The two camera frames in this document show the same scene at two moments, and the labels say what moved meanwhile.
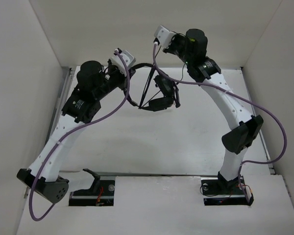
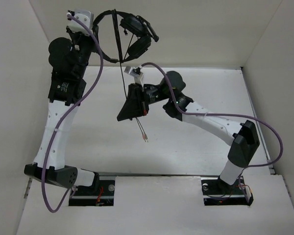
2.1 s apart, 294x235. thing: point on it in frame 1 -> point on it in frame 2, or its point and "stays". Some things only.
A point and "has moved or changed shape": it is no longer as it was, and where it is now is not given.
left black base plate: x=104 y=196 stays
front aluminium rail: x=144 y=175 stays
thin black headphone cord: x=141 y=105 -> x=117 y=35
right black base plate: x=216 y=192 stays
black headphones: x=169 y=88 has moved or changed shape
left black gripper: x=124 y=79 -> x=90 y=38
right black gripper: x=174 y=38 -> x=137 y=104
